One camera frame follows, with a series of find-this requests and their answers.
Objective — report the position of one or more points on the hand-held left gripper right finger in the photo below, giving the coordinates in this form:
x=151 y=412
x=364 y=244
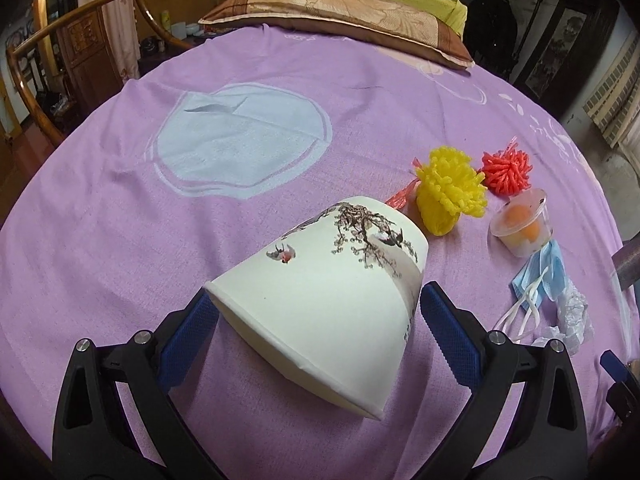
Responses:
x=450 y=335

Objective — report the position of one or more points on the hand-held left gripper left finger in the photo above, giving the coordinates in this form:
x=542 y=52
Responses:
x=187 y=340

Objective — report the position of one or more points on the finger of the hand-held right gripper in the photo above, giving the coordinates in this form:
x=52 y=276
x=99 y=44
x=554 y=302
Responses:
x=614 y=366

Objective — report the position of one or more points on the white printed paper cup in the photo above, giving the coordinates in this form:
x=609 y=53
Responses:
x=325 y=310

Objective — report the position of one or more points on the red foam fruit net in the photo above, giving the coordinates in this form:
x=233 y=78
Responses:
x=505 y=170

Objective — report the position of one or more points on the white crumpled tissue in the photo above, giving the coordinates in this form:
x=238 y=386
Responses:
x=570 y=310

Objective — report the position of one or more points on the blue face mask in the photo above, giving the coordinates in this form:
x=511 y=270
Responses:
x=550 y=270

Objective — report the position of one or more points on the purple printed blanket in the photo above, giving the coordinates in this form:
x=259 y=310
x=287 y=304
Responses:
x=125 y=235

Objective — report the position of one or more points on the clear fruit jelly cup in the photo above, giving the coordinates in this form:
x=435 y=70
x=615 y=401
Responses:
x=520 y=225

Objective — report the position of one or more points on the red plastic ribbon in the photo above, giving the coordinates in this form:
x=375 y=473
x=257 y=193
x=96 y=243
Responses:
x=402 y=195

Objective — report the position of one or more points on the yellow foam fruit net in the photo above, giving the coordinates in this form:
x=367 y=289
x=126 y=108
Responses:
x=450 y=185

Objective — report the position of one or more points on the beige striped window curtain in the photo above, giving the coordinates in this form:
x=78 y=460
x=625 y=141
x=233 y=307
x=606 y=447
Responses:
x=615 y=100

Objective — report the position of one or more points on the small wooden side table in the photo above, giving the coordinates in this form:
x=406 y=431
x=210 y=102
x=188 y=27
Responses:
x=165 y=52

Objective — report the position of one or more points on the black coat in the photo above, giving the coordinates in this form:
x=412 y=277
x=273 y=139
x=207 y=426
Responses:
x=492 y=30

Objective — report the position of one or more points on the dark framed painting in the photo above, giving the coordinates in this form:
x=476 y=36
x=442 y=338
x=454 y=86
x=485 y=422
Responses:
x=565 y=45

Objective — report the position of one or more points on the curved wooden armchair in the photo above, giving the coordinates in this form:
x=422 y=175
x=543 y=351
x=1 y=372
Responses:
x=85 y=45

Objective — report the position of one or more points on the pink floral curtain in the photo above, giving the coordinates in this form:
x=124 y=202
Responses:
x=115 y=10

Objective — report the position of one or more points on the brown floral pillow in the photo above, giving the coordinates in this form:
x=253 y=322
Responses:
x=325 y=10

